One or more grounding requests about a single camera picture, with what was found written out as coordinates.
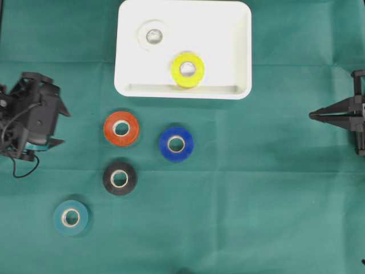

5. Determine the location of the blue tape roll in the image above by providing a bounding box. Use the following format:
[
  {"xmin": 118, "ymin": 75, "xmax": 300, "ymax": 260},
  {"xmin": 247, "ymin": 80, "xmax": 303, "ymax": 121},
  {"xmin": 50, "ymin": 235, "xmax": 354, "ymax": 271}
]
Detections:
[{"xmin": 159, "ymin": 127, "xmax": 194, "ymax": 162}]

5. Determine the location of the teal tape roll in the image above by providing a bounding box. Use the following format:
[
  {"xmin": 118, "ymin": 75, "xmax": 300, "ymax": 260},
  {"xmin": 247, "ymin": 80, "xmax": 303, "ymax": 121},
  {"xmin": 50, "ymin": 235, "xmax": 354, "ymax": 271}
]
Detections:
[{"xmin": 54, "ymin": 200, "xmax": 89, "ymax": 236}]

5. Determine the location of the white tape roll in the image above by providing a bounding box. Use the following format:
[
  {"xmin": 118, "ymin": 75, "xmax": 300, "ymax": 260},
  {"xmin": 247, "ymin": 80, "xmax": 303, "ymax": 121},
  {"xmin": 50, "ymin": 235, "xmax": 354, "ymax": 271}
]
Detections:
[{"xmin": 137, "ymin": 19, "xmax": 169, "ymax": 51}]

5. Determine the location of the white plastic case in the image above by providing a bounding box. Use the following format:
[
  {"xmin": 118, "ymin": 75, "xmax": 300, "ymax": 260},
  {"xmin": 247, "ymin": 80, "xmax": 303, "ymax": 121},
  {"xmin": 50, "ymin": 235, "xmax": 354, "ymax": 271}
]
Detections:
[{"xmin": 114, "ymin": 1, "xmax": 252, "ymax": 100}]

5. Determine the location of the yellow tape roll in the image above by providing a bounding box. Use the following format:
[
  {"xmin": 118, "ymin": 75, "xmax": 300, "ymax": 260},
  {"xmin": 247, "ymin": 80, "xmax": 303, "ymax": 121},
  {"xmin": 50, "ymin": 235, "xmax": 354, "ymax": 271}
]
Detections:
[{"xmin": 171, "ymin": 52, "xmax": 205, "ymax": 88}]

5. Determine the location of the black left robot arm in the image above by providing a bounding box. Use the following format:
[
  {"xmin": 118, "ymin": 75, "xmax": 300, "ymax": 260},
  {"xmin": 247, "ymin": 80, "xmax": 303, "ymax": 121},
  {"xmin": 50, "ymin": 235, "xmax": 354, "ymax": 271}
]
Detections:
[{"xmin": 1, "ymin": 72, "xmax": 71, "ymax": 162}]

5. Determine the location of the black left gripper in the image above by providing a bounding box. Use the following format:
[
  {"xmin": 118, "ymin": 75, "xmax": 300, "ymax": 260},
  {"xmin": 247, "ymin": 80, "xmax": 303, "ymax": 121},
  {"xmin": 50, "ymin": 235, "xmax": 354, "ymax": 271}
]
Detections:
[{"xmin": 8, "ymin": 72, "xmax": 71, "ymax": 147}]

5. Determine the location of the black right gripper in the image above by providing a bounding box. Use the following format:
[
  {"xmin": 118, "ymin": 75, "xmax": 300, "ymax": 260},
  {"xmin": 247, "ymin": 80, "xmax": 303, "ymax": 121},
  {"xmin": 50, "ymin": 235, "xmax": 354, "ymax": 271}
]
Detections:
[{"xmin": 309, "ymin": 69, "xmax": 364, "ymax": 156}]

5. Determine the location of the orange tape roll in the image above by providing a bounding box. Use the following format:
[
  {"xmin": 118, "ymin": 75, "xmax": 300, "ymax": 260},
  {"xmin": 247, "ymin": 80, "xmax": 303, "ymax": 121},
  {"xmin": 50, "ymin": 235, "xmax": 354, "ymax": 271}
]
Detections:
[{"xmin": 103, "ymin": 111, "xmax": 140, "ymax": 147}]

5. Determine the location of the black tape roll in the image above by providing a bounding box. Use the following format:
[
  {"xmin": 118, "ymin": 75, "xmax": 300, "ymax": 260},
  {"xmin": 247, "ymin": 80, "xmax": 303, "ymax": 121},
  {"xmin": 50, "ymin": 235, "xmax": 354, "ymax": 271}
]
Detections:
[{"xmin": 103, "ymin": 161, "xmax": 137, "ymax": 196}]

